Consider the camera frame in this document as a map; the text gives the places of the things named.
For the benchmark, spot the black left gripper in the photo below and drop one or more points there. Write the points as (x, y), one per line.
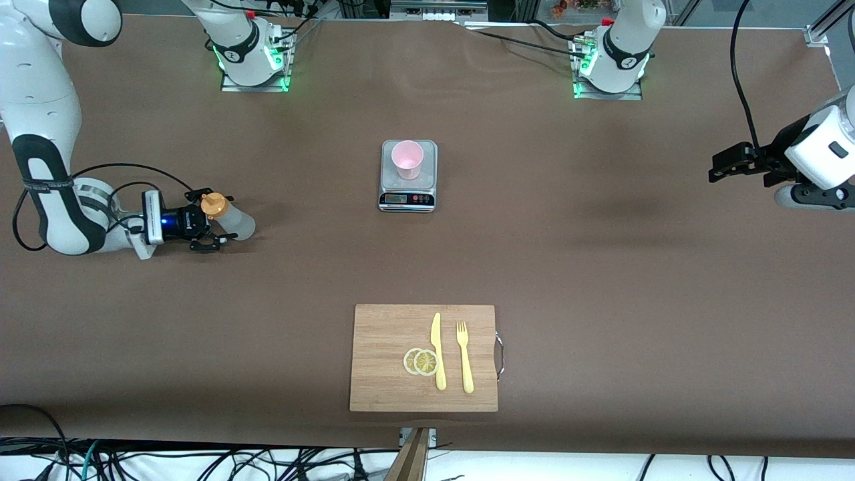
(769, 159)

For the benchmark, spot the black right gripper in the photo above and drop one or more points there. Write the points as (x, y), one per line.
(189, 222)

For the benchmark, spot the sauce bottle with orange cap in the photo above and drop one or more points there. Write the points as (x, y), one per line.
(240, 224)

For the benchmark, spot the pink plastic cup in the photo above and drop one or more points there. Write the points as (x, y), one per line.
(407, 160)

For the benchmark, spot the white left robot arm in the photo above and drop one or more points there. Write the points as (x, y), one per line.
(624, 47)

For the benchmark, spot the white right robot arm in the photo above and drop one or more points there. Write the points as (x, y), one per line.
(40, 100)

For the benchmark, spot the silver digital kitchen scale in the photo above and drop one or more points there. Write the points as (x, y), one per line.
(407, 199)

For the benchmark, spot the wooden cutting board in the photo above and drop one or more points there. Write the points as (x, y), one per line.
(387, 334)

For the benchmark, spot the orange background clutter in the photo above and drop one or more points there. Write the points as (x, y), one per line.
(561, 8)

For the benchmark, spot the lemon slice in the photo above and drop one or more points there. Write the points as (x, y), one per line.
(408, 361)
(425, 363)

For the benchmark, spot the yellow plastic knife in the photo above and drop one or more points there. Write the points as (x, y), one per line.
(437, 354)

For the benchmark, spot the yellow plastic fork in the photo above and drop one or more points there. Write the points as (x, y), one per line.
(467, 367)

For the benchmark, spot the white power strip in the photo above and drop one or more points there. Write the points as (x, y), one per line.
(433, 15)

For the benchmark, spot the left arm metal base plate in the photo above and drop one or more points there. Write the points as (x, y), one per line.
(608, 96)

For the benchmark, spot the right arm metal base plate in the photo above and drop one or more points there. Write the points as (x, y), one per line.
(254, 87)

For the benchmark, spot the aluminium frame corner bracket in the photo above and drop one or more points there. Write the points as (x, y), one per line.
(818, 35)

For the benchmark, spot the small metal bracket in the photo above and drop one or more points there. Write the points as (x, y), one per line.
(433, 437)

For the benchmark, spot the wooden post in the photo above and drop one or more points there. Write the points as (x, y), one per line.
(411, 461)

